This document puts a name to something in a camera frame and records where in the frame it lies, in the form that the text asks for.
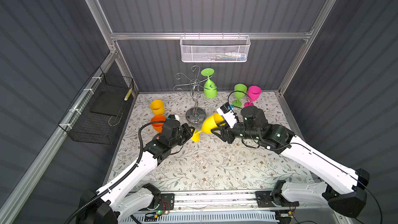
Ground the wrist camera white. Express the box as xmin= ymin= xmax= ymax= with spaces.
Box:
xmin=217 ymin=102 xmax=238 ymax=128
xmin=167 ymin=115 xmax=180 ymax=121

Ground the white vented cable duct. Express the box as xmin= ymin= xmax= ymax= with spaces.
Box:
xmin=134 ymin=211 xmax=280 ymax=224

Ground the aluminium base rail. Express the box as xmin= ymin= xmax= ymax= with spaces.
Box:
xmin=90 ymin=188 xmax=340 ymax=212

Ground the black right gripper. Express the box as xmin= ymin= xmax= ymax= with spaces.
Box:
xmin=208 ymin=118 xmax=258 ymax=143

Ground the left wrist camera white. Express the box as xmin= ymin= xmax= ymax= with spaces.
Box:
xmin=167 ymin=115 xmax=180 ymax=121

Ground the green wine glass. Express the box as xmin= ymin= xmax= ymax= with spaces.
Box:
xmin=232 ymin=84 xmax=247 ymax=108
xmin=201 ymin=68 xmax=217 ymax=99

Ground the black wire basket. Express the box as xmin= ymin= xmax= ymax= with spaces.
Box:
xmin=59 ymin=69 xmax=134 ymax=145

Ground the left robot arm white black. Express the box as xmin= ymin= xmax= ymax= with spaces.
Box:
xmin=66 ymin=118 xmax=195 ymax=224

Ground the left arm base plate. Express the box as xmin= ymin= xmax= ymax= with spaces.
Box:
xmin=140 ymin=193 xmax=175 ymax=211

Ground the yellow marker in basket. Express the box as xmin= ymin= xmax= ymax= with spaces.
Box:
xmin=124 ymin=88 xmax=133 ymax=101

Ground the pink wine glass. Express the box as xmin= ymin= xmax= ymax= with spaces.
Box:
xmin=244 ymin=86 xmax=262 ymax=107

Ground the white wire mesh basket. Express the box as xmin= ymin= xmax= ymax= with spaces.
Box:
xmin=179 ymin=35 xmax=251 ymax=63

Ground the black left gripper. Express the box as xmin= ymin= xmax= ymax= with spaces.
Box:
xmin=169 ymin=123 xmax=195 ymax=150

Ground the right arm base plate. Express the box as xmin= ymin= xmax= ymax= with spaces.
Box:
xmin=255 ymin=190 xmax=300 ymax=207

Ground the yellow wine glass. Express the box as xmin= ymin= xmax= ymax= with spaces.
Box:
xmin=150 ymin=100 xmax=165 ymax=116
xmin=191 ymin=113 xmax=224 ymax=142

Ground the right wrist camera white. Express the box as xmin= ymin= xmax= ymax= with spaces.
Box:
xmin=217 ymin=102 xmax=238 ymax=128

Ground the orange wine glass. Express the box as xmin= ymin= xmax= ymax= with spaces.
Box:
xmin=151 ymin=115 xmax=166 ymax=133

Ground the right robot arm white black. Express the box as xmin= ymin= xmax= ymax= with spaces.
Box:
xmin=210 ymin=103 xmax=370 ymax=218

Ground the chrome wine glass rack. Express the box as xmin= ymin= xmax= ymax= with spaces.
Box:
xmin=173 ymin=65 xmax=207 ymax=124

